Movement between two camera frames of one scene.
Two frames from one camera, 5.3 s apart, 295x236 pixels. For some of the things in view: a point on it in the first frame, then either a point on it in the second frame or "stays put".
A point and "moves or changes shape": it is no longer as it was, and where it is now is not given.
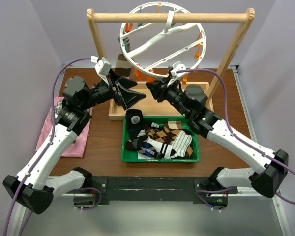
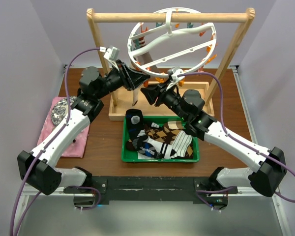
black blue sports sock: (135, 120) stays put
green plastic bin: (129, 157) stays put
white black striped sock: (181, 143) stays put
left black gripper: (129, 98) → (133, 78)
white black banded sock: (164, 149) stays put
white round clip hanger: (166, 33) moves or changes shape
